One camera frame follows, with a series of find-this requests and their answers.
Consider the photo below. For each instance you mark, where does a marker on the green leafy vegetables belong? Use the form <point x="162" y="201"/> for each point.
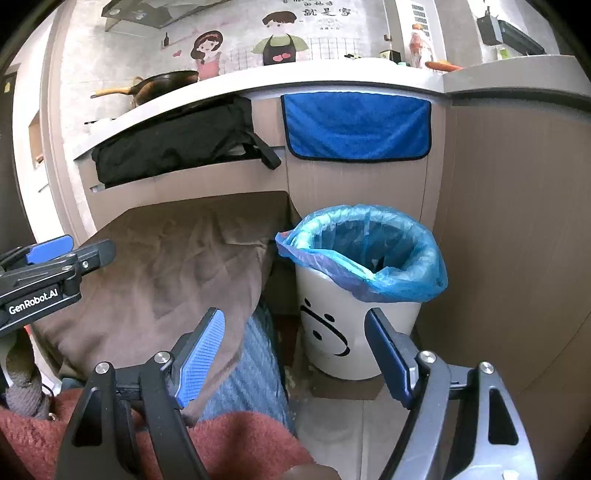
<point x="504" y="53"/>

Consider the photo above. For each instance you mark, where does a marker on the black fabric bag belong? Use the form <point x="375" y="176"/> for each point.
<point x="175" y="143"/>

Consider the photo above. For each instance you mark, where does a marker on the red towel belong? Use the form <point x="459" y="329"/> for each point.
<point x="258" y="443"/>

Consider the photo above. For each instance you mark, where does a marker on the white wall vent panel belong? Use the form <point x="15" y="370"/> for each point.
<point x="419" y="14"/>

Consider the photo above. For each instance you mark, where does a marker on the cartoon wall sticker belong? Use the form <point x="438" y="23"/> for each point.
<point x="277" y="46"/>

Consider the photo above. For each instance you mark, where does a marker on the red label plastic bottle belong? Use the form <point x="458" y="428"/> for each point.
<point x="420" y="48"/>

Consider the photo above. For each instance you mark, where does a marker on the black wall rack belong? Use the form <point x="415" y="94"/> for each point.
<point x="512" y="34"/>

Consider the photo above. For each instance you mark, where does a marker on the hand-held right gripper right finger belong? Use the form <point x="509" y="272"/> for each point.
<point x="390" y="355"/>

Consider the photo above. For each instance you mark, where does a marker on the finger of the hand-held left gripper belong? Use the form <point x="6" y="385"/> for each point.
<point x="51" y="247"/>
<point x="97" y="254"/>

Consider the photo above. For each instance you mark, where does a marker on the orange carrot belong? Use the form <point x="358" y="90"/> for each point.
<point x="443" y="66"/>

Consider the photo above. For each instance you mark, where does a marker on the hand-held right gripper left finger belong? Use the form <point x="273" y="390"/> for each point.
<point x="201" y="360"/>

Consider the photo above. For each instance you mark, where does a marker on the blue-grey striped cloth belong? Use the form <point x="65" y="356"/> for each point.
<point x="258" y="369"/>

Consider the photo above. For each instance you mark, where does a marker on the blue plastic bin liner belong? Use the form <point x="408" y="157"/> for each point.
<point x="406" y="281"/>

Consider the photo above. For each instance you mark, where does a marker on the white smiley-face waste bin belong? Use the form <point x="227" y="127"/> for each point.
<point x="360" y="318"/>

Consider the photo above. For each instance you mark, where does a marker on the blue towel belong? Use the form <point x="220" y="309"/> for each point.
<point x="355" y="129"/>

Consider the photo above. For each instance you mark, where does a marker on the glass range hood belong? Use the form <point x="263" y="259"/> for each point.
<point x="147" y="14"/>

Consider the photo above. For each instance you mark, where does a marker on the person's left forearm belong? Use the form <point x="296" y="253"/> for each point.
<point x="25" y="387"/>

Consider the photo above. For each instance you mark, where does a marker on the wood-grain kitchen cabinet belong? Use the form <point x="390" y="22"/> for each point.
<point x="508" y="207"/>

